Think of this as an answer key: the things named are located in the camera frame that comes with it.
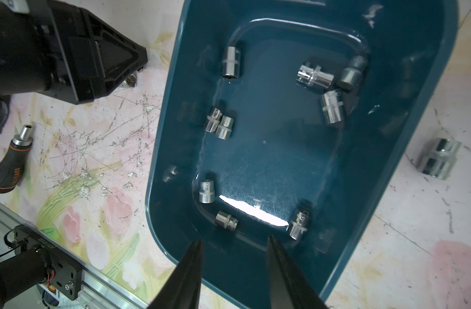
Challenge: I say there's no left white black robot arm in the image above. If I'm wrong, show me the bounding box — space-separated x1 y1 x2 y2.
0 1 148 132

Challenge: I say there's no small chrome socket gripped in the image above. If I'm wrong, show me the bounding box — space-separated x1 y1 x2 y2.
216 116 234 140

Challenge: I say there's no black orange screwdriver handle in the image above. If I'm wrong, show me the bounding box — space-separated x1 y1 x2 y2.
0 124 34 194

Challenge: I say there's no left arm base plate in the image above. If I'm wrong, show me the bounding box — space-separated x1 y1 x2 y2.
2 225 83 301

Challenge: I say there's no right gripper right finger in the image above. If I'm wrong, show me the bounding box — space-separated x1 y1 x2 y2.
267 236 327 308

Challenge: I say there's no aluminium mounting rail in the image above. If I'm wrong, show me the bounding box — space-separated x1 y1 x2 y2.
0 203 148 308

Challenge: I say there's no teal plastic storage tray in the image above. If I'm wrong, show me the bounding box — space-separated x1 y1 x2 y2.
146 1 458 308

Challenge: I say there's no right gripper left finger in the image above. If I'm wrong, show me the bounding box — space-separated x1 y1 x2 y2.
147 240 203 309

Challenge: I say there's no chrome socket in tray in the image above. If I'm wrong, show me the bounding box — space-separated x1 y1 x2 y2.
221 46 241 79
296 63 335 90
319 90 346 125
287 209 310 242
199 180 216 204
203 107 223 133
215 211 239 232
337 55 368 92

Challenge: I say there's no large chrome socket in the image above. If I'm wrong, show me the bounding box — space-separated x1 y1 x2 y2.
417 138 462 180

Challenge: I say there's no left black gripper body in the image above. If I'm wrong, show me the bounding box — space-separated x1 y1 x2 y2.
0 1 148 104

